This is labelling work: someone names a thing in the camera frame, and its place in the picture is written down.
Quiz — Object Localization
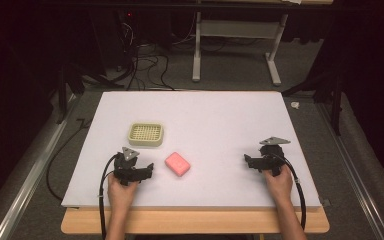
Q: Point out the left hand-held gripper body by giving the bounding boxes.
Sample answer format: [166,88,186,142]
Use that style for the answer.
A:
[112,146,144,187]

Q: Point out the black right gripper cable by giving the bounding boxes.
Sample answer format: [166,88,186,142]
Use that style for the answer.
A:
[270,152,308,232]

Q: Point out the beige soap dish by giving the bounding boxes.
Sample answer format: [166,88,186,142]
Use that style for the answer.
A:
[127,122,165,148]

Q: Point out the pink soap bar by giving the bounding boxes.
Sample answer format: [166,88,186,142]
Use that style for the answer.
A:
[164,151,192,178]

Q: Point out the black metal stand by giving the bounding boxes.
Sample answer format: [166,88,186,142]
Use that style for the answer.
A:
[55,61,125,125]
[280,71,345,137]

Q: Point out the tangle of black floor cables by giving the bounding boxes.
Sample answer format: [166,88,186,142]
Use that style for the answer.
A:
[115,19,178,92]

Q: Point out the white foam board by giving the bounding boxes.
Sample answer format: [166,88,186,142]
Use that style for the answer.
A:
[60,90,322,210]

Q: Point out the aluminium floor rail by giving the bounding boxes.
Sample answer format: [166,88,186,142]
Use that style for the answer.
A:
[315,102,384,240]
[0,94,80,240]

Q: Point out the dark computer tower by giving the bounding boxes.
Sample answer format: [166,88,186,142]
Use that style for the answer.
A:
[112,9,142,69]

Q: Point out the wooden table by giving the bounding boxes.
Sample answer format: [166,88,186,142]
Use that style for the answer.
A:
[60,198,331,235]

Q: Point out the thin black floor cable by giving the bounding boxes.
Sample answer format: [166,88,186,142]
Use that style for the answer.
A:
[45,117,94,203]

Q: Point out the person's right hand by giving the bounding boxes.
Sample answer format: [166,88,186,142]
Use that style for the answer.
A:
[262,164,295,205]

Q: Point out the white metal desk frame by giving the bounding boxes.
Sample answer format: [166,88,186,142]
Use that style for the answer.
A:
[191,11,290,87]

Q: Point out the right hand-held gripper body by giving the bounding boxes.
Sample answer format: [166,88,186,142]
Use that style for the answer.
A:
[258,136,292,178]

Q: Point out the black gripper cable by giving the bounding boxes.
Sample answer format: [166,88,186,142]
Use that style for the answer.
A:
[97,153,118,240]
[270,152,308,232]

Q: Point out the person's left hand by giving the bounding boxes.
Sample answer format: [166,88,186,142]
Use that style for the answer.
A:
[107,172,140,210]

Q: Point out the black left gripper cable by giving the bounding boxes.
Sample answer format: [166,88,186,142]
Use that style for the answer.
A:
[97,153,118,240]

